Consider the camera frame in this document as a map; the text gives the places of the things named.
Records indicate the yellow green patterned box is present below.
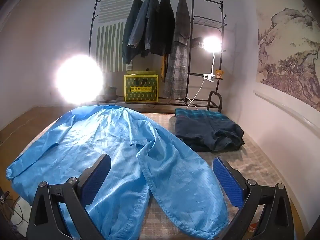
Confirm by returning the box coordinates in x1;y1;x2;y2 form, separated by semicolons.
124;70;160;103

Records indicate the black metal clothes rack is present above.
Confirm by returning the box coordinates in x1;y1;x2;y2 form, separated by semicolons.
89;0;228;109

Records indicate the blue denim hanging jacket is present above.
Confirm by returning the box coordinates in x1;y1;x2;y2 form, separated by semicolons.
127;0;160;52

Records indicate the green striped wall art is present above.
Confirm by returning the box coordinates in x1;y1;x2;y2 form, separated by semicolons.
96;0;135;72

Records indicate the white wall rail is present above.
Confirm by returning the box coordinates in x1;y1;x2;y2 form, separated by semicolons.
253;89;320;133

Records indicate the white lamp cable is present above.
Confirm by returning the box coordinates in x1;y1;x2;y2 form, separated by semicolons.
186;81;208;111

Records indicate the grey plaid hanging coat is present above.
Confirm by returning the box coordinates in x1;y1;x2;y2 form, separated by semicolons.
162;0;192;100

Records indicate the landscape wall painting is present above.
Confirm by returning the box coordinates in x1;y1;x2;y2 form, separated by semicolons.
257;4;320;112

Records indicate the folded dark clothes teal lining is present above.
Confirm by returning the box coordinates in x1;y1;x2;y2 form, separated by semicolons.
174;108;245;153

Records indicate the white clip lamp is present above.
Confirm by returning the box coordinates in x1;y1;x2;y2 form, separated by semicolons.
202;35;223;83

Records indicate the dark green hanging jacket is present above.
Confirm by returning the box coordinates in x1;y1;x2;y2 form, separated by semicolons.
122;0;144;65

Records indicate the light blue striped work coat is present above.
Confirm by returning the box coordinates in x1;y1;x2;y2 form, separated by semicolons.
5;105;230;240

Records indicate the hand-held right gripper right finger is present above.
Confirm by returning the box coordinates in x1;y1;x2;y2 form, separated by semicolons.
212;156;295;240

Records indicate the yellow hanging scarf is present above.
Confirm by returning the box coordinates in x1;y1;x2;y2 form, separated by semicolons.
161;52;168;82

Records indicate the dark plant pot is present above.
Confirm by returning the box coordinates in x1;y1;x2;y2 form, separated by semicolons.
104;86;118;101

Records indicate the round studio light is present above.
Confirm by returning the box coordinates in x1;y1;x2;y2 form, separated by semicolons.
55;54;104;104

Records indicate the black hanging jacket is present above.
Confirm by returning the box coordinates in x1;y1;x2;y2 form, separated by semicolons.
150;0;175;57

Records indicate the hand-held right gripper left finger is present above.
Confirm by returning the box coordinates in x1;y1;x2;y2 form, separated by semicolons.
26;153;112;240

